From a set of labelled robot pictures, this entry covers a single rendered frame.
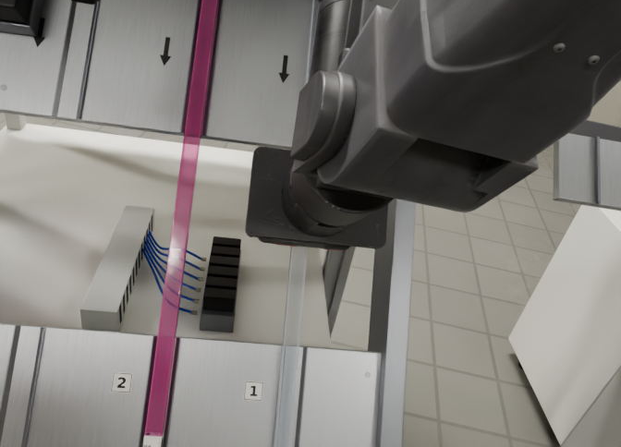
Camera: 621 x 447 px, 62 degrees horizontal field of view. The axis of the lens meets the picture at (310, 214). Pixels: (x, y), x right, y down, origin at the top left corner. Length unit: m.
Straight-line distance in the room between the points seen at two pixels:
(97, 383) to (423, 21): 0.40
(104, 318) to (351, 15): 0.59
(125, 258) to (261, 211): 0.51
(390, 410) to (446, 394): 1.19
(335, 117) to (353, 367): 0.32
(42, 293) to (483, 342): 1.42
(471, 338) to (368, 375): 1.40
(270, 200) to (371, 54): 0.19
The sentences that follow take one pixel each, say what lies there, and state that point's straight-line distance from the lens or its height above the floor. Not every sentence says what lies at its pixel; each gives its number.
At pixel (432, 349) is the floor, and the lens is 1.78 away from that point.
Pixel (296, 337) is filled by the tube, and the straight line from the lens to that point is 0.46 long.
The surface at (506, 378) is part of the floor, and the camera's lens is 1.81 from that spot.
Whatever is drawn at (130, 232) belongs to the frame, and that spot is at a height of 0.67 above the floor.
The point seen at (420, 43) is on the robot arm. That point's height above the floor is 1.17.
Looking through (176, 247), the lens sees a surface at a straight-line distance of 0.46.
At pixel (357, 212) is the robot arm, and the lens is 0.27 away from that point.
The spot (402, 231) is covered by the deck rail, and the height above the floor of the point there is 0.95.
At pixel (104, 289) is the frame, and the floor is 0.66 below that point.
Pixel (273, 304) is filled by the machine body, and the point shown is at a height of 0.62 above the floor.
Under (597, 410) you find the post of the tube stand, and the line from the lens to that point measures 0.73.
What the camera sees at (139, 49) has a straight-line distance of 0.52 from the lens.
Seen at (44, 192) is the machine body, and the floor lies 0.62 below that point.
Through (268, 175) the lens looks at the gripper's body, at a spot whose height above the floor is 1.02.
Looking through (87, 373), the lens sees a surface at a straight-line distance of 0.49.
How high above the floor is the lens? 1.21
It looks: 33 degrees down
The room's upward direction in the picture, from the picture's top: 12 degrees clockwise
